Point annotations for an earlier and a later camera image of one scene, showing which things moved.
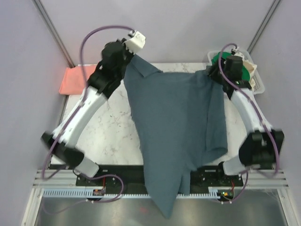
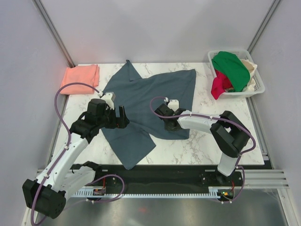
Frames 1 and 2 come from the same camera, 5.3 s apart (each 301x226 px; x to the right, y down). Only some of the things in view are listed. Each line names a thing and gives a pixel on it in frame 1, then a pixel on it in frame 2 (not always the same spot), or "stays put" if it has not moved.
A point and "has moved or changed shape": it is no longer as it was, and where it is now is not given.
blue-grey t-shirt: x=180 y=121 has moved or changed shape
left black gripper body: x=128 y=57 -> x=108 y=120
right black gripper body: x=216 y=74 -> x=167 y=128
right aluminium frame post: x=264 y=26 stays put
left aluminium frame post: x=54 y=32 stays put
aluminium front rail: x=253 y=178 stays put
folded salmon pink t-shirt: x=75 y=79 stays put
